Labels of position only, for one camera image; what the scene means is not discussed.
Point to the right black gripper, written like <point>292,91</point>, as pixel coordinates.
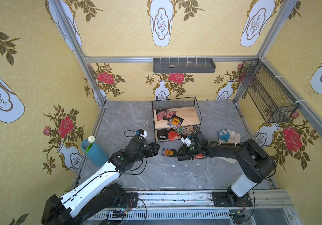
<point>186,150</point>

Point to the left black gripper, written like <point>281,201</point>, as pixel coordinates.
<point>152,149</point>

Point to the orange label tea bag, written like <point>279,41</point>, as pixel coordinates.
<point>167,152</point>

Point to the red black tea bag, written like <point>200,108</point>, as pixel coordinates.
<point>199,156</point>

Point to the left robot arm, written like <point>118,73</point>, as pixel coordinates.
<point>100,190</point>

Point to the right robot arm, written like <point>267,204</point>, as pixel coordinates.
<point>256,164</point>

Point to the red tea bag lower shelf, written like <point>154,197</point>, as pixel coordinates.
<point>173,135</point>

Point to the floral tea bag lower shelf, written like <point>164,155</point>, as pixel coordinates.
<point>186,132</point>

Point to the pink label tea bag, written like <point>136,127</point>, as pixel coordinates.
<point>164,114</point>

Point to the large black barcode packet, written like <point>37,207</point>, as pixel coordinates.
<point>161,134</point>

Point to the blue yellow garden fork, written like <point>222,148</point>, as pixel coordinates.
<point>223,135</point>

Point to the white work glove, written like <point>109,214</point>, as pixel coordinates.
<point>234,137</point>

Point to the teal vase with flower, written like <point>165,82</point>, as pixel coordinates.
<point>94,152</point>

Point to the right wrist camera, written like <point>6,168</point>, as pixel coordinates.
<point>187,141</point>

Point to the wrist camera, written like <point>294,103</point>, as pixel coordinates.
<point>187,141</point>
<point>142,133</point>

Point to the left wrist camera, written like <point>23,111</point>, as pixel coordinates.
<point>142,133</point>

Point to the black wire mesh shelf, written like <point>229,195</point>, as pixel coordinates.
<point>185,107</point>

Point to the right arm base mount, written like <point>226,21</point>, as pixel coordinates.
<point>226,199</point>

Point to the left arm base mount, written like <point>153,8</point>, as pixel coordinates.
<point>127,200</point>

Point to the grey wall tray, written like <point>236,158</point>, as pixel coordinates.
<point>183,65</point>

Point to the black wall mesh basket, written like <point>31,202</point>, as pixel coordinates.
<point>270,96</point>

